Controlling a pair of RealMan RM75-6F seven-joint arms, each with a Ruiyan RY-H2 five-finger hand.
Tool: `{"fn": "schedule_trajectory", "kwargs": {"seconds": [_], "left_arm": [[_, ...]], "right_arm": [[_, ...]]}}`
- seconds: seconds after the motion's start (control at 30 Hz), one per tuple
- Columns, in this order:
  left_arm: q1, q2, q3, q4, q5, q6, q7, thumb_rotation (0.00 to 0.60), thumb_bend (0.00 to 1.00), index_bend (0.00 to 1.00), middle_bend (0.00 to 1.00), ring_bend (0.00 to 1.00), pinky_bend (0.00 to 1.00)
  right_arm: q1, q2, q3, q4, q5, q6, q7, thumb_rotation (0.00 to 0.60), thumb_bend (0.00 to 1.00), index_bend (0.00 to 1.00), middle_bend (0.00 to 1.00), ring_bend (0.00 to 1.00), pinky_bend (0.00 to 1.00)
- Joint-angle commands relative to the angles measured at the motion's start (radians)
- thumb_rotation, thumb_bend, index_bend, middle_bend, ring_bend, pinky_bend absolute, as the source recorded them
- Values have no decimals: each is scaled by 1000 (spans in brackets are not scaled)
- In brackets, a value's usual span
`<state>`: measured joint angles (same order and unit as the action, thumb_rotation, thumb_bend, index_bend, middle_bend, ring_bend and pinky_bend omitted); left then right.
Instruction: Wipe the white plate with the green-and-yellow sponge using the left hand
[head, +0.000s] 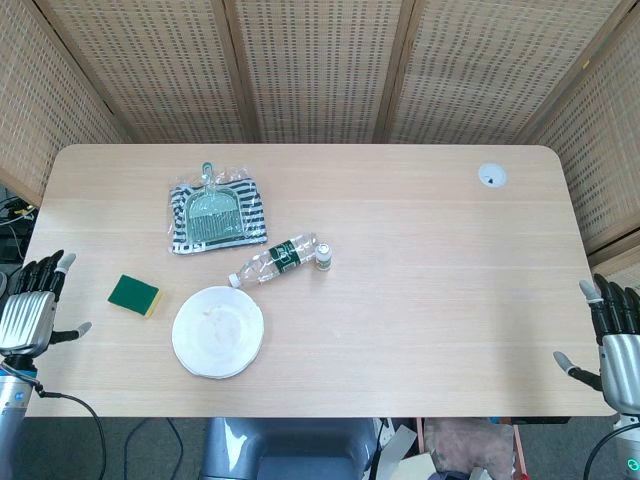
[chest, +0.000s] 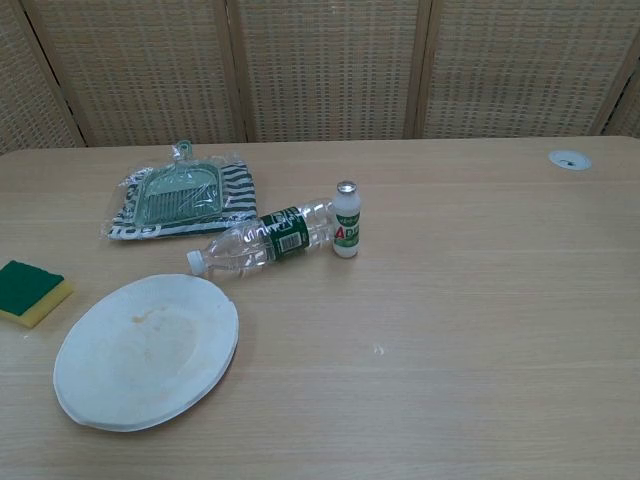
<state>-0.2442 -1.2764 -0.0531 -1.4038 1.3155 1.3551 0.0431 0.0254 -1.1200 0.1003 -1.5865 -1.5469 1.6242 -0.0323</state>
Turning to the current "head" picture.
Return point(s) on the small white milk drink bottle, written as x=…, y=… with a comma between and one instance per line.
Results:
x=323, y=257

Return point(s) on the green yellow sponge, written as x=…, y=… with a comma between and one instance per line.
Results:
x=131, y=292

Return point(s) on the green dustpan in plastic bag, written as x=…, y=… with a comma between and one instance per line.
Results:
x=214, y=220

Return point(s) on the black white striped cloth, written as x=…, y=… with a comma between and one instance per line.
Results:
x=257, y=215

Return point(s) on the white round plate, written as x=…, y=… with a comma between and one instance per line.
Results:
x=217, y=332

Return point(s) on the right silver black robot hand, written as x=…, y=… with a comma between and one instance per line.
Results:
x=622, y=370

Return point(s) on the clear green-label water bottle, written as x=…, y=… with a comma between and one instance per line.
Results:
x=282, y=257

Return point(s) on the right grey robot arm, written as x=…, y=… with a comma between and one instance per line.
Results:
x=629, y=450

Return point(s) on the white paper sheet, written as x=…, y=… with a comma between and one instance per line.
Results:
x=397, y=445

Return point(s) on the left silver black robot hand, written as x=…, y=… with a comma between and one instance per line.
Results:
x=27, y=315

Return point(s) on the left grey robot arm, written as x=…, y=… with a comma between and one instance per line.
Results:
x=11, y=405

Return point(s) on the woven bamboo screen panel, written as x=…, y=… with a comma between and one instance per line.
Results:
x=600, y=150
x=160, y=70
x=45, y=100
x=495, y=70
x=320, y=70

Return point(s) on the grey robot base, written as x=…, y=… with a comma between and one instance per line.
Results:
x=295, y=447

